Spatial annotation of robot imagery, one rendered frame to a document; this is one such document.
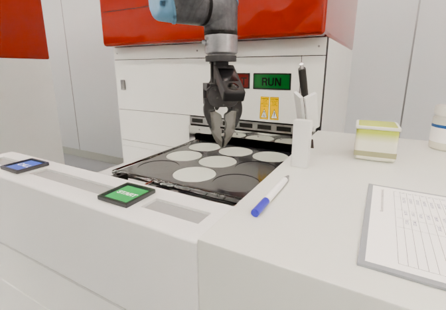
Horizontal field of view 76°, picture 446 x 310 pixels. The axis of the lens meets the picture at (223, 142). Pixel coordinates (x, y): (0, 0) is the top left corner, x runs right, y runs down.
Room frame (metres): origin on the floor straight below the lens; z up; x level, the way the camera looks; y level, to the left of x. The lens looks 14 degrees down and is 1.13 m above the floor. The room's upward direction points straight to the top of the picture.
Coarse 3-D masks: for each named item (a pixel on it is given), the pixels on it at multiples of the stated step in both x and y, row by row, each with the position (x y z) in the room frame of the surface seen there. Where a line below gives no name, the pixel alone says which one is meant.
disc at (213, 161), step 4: (212, 156) 0.77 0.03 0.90; (216, 156) 0.77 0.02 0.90; (220, 156) 0.77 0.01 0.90; (224, 156) 0.77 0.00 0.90; (200, 160) 0.73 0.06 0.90; (204, 160) 0.73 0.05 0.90; (208, 160) 0.73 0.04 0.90; (212, 160) 0.73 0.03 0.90; (216, 160) 0.73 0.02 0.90; (220, 160) 0.73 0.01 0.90; (224, 160) 0.73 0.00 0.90; (228, 160) 0.73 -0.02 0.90; (232, 160) 0.73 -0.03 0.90; (200, 164) 0.70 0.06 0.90; (204, 164) 0.70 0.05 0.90; (208, 164) 0.70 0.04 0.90; (212, 164) 0.70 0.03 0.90; (216, 164) 0.70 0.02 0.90; (220, 164) 0.70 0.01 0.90; (224, 164) 0.70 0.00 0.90; (228, 164) 0.70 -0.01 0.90; (232, 164) 0.70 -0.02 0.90
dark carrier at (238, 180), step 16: (192, 144) 0.90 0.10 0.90; (160, 160) 0.73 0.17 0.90; (192, 160) 0.73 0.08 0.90; (240, 160) 0.73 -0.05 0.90; (256, 160) 0.73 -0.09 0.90; (160, 176) 0.61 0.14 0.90; (224, 176) 0.61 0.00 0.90; (240, 176) 0.61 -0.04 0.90; (256, 176) 0.61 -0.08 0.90; (224, 192) 0.52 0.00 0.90; (240, 192) 0.52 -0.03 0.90
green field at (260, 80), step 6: (258, 78) 0.90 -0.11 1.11; (264, 78) 0.89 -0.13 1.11; (270, 78) 0.88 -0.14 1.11; (276, 78) 0.87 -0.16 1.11; (282, 78) 0.86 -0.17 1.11; (288, 78) 0.85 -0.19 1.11; (258, 84) 0.90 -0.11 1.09; (264, 84) 0.89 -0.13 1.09; (270, 84) 0.88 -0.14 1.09; (276, 84) 0.87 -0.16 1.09; (282, 84) 0.86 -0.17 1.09; (288, 84) 0.85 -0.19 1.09
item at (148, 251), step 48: (0, 192) 0.46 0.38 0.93; (48, 192) 0.39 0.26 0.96; (96, 192) 0.40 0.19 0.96; (0, 240) 0.48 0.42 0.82; (48, 240) 0.40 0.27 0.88; (96, 240) 0.34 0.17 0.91; (144, 240) 0.30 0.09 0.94; (192, 240) 0.27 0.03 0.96; (96, 288) 0.35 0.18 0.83; (144, 288) 0.30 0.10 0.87; (192, 288) 0.27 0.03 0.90
